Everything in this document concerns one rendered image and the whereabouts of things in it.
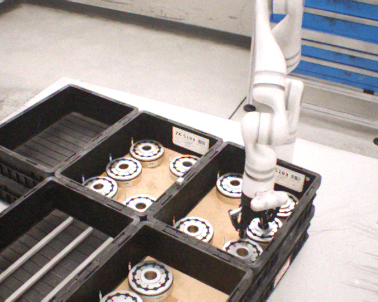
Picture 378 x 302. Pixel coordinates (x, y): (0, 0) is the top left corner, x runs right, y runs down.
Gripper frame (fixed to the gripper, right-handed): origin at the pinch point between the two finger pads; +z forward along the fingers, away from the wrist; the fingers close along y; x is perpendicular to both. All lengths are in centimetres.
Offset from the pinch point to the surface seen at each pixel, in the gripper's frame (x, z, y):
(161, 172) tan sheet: -33.4, 2.3, 12.9
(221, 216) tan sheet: -10.3, 2.3, 3.8
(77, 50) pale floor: -300, 85, -7
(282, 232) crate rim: 9.5, -7.7, -2.5
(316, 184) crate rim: -3.2, -7.8, -19.4
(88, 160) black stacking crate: -36.4, -5.0, 33.3
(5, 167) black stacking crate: -47, 0, 56
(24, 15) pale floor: -385, 85, 23
